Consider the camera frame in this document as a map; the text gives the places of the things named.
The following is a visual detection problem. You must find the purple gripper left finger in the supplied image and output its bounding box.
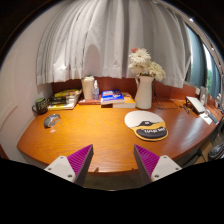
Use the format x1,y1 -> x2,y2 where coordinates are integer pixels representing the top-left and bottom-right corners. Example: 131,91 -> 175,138
45,145 -> 93,186

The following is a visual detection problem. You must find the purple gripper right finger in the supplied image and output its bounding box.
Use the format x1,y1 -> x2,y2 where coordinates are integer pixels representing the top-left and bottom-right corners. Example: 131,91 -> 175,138
134,144 -> 181,185

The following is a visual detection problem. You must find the white yellow mouse pad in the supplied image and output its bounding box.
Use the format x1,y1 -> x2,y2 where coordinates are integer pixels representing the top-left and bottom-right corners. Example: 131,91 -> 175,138
124,110 -> 168,141

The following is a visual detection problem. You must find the grey computer mouse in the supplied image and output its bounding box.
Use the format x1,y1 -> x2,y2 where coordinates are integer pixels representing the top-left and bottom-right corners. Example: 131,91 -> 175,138
44,114 -> 60,128

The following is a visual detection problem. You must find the white ceramic pitcher vase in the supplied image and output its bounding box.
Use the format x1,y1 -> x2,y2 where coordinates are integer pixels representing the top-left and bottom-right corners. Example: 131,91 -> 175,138
135,76 -> 154,110

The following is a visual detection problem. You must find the red thin book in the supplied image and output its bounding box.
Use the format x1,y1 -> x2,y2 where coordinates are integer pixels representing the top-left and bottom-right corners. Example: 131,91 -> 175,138
78,99 -> 101,105

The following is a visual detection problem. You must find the stack of dark books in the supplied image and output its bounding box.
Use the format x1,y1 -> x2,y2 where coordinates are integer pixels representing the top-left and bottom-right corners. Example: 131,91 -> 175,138
47,89 -> 82,110

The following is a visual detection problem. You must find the orange book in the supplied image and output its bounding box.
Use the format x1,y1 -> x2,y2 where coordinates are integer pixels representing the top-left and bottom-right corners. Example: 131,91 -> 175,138
113,92 -> 136,108

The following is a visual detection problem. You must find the dark green mug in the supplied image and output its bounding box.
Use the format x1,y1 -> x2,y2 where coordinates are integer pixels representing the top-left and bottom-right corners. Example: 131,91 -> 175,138
32,97 -> 48,115

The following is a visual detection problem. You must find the white flat device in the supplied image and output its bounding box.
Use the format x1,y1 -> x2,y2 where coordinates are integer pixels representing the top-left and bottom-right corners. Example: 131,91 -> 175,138
186,96 -> 205,114

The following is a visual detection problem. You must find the clear sanitizer bottle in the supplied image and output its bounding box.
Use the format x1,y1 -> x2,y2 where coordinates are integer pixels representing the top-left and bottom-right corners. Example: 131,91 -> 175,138
93,80 -> 99,100

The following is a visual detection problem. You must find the blue book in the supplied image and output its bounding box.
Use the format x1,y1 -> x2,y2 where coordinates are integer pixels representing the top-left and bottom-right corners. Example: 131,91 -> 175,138
101,89 -> 124,105

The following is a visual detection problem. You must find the white lidded cup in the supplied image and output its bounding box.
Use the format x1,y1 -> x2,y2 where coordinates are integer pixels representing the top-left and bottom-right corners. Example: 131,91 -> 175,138
81,76 -> 94,100

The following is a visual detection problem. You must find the white flower bouquet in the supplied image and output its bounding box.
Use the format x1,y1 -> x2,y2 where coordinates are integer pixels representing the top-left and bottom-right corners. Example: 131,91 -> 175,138
129,48 -> 166,81

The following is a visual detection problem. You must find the white curtain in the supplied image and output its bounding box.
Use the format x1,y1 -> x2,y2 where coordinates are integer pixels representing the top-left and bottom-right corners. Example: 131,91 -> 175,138
36,0 -> 191,88

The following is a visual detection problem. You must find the black cable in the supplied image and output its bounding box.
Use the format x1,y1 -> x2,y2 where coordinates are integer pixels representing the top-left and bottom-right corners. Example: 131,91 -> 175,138
152,80 -> 183,111

